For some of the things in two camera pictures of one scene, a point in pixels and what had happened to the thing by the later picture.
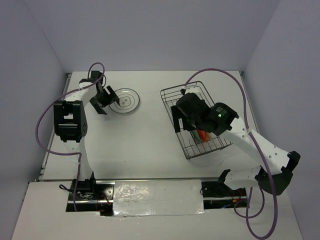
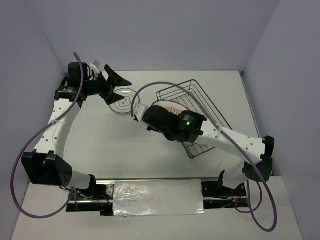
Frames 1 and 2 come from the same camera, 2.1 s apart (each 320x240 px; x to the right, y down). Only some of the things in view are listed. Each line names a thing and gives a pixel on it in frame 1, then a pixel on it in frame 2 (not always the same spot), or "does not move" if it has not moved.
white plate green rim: x=128 y=99 does not move
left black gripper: x=98 y=106 -> x=111 y=97
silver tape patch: x=182 y=197 does not move
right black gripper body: x=196 y=119 -> x=166 y=131
